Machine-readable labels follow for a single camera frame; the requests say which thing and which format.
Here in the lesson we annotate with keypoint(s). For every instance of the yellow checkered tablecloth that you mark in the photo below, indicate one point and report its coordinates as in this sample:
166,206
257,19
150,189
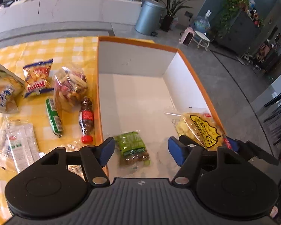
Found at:
81,52

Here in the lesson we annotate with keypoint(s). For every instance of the water jug with pump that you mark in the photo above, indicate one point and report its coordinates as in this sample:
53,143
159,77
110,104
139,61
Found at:
201,24

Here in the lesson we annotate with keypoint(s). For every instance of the yellow snack packet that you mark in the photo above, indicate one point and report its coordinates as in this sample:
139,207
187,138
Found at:
199,126

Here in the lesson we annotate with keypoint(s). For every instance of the beige potato chip bag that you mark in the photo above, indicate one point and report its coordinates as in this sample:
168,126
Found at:
10,87

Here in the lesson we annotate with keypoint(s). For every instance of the dark grey cabinet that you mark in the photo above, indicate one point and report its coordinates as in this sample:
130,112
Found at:
241,35

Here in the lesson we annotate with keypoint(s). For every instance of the Mimi snack bag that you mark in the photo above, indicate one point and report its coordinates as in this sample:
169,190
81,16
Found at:
37,80

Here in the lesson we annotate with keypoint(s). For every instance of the pink small heater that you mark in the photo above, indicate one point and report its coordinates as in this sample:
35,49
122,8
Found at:
187,36

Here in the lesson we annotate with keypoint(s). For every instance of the orange cardboard box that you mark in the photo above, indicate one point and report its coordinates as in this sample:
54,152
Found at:
139,84

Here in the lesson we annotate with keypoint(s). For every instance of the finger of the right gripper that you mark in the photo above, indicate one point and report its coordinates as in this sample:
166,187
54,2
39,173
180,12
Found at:
233,143

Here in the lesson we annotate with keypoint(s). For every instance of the green nut packet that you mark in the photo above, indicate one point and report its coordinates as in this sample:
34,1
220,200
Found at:
132,150

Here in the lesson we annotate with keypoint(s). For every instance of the white round stool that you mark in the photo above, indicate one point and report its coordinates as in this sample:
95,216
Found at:
201,40

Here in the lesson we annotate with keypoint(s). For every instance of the white spicy strip packet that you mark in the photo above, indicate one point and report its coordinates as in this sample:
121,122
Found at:
23,146

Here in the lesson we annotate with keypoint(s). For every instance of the grey metal trash bin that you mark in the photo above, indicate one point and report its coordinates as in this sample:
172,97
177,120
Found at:
149,17

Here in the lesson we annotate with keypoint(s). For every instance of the clear white candy bag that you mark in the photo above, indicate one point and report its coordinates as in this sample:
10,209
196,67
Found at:
6,158

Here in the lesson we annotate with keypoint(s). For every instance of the small cola bottle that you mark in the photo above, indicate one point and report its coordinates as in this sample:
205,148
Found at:
86,120

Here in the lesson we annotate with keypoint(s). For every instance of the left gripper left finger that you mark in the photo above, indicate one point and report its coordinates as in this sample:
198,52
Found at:
94,158

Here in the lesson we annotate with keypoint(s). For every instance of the potted long-leaf plant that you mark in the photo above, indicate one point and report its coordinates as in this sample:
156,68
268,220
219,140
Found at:
172,7

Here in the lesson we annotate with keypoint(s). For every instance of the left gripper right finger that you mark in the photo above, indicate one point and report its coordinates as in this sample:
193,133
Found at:
187,157

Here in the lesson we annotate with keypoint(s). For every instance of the green sausage stick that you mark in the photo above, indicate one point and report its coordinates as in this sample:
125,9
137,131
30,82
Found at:
54,118

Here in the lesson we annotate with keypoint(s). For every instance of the trailing green plant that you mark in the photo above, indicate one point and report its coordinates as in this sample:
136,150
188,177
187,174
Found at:
230,9

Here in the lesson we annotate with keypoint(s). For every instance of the white TV console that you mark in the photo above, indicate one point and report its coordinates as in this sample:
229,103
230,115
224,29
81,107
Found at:
35,12

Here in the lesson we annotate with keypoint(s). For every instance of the clear dried fruit bag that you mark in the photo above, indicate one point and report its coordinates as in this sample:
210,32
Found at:
70,86

